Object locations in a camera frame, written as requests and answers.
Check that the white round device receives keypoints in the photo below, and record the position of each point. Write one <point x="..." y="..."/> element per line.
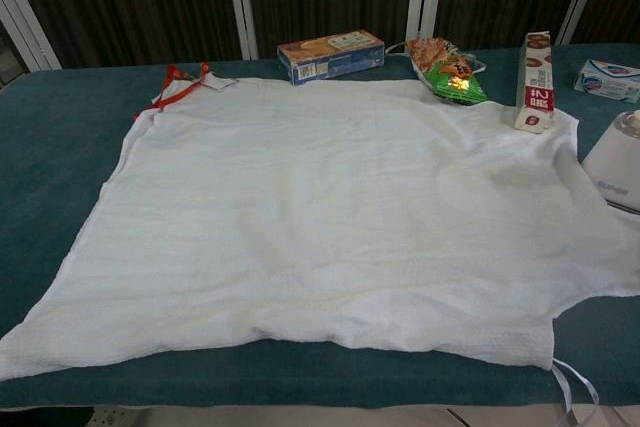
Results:
<point x="615" y="162"/>

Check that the white cloth garment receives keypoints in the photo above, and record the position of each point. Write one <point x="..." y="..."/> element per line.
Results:
<point x="300" y="197"/>

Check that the white drawstring cord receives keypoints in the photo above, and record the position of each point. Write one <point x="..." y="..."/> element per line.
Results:
<point x="559" y="374"/>

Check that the blue orange biscuit box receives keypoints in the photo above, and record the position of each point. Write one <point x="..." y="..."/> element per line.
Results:
<point x="330" y="59"/>

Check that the white paper tag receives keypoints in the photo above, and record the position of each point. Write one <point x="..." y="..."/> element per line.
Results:
<point x="220" y="82"/>

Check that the green snack bag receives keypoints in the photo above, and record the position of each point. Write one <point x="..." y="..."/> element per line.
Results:
<point x="450" y="77"/>

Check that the tall white cookie box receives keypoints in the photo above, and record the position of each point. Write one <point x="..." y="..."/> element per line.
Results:
<point x="535" y="97"/>

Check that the teal table cover cloth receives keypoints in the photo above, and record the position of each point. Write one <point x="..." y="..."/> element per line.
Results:
<point x="65" y="147"/>

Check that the blue white soap box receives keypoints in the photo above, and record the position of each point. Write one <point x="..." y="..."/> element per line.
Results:
<point x="607" y="79"/>

